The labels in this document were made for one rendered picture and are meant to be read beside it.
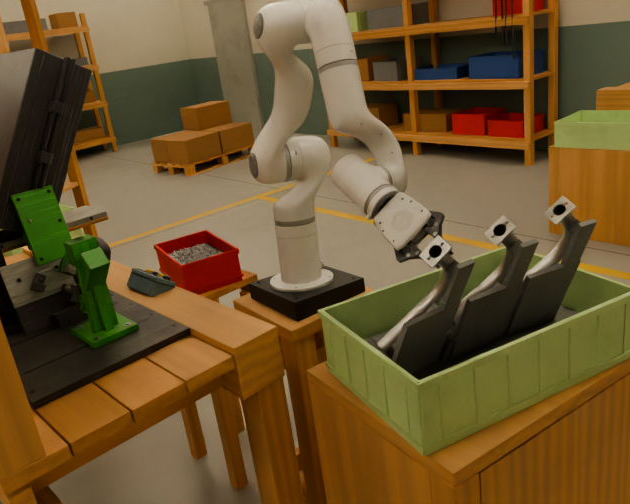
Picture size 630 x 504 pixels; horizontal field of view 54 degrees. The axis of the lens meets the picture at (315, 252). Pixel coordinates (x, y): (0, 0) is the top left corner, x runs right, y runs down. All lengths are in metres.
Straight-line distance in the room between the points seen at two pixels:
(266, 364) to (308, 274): 0.32
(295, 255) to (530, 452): 0.81
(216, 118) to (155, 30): 3.74
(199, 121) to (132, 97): 3.44
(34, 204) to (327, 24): 1.00
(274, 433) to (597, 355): 0.83
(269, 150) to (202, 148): 6.46
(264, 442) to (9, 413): 0.69
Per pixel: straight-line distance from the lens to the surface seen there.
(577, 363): 1.50
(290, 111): 1.64
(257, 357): 1.60
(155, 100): 12.06
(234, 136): 8.47
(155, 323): 1.77
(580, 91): 6.85
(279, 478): 1.82
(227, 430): 2.37
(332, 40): 1.39
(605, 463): 1.72
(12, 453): 1.38
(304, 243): 1.77
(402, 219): 1.27
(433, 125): 7.30
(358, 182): 1.34
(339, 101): 1.36
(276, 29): 1.53
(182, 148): 8.02
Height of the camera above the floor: 1.62
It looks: 20 degrees down
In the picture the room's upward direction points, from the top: 8 degrees counter-clockwise
